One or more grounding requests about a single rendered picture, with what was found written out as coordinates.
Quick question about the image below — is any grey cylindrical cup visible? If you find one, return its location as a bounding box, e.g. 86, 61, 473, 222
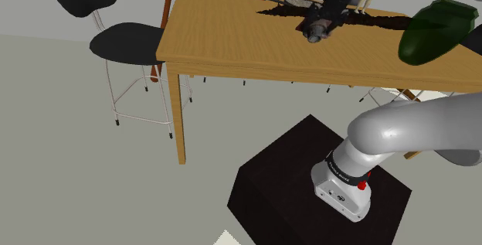
303, 19, 333, 44

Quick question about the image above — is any dark green rounded object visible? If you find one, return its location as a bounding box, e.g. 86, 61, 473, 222
398, 0, 480, 66

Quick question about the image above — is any wooden table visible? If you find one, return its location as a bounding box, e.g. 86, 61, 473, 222
155, 0, 482, 165

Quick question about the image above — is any dark robot stand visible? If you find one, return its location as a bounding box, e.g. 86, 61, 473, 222
226, 114, 412, 245

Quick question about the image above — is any black chair with white legs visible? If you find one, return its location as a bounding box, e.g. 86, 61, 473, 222
39, 0, 194, 140

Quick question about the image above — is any white metal chair frame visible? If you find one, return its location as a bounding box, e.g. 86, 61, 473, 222
358, 87, 456, 104

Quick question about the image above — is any brown wooden post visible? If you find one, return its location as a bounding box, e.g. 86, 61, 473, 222
150, 0, 178, 83

